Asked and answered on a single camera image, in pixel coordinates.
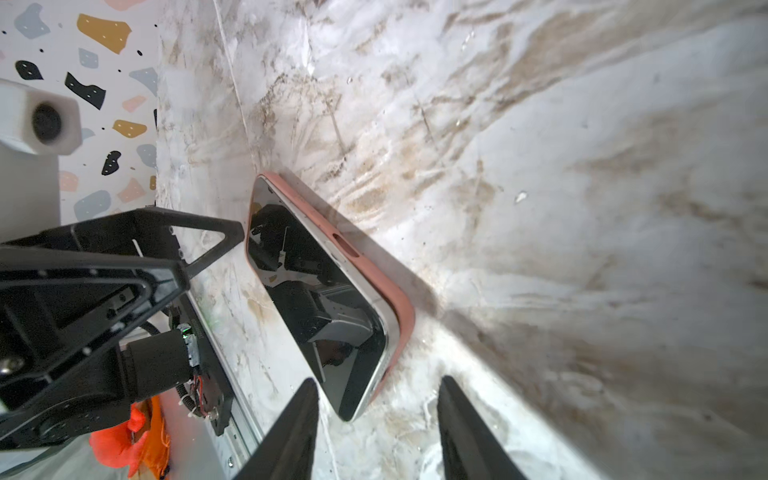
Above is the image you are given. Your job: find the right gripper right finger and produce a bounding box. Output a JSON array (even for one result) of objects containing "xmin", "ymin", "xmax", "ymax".
[{"xmin": 437, "ymin": 376, "xmax": 526, "ymax": 480}]

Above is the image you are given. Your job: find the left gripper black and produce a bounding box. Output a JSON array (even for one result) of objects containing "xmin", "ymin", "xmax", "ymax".
[{"xmin": 1, "ymin": 246, "xmax": 189, "ymax": 450}]

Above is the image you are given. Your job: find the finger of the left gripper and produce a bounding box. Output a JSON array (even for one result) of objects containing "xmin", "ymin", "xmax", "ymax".
[{"xmin": 1, "ymin": 206, "xmax": 245, "ymax": 278}]

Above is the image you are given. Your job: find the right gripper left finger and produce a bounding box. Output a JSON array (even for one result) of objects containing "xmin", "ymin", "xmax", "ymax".
[{"xmin": 234, "ymin": 378, "xmax": 319, "ymax": 480}]

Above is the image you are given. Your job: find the silver edged phone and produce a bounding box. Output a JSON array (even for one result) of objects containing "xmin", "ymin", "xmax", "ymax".
[{"xmin": 244, "ymin": 175, "xmax": 402, "ymax": 423}]

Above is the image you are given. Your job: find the pink phone case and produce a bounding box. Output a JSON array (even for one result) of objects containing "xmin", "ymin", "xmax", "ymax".
[{"xmin": 257, "ymin": 171, "xmax": 417, "ymax": 403}]

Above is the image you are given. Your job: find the orange cloth outside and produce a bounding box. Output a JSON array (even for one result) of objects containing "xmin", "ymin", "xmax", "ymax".
[{"xmin": 89, "ymin": 396, "xmax": 171, "ymax": 479}]

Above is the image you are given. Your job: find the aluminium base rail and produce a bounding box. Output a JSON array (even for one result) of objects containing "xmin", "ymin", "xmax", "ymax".
[{"xmin": 186, "ymin": 294, "xmax": 263, "ymax": 479}]

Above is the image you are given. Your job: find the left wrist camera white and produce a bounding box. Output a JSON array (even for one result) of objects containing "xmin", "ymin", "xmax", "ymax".
[{"xmin": 1, "ymin": 80, "xmax": 82, "ymax": 242}]

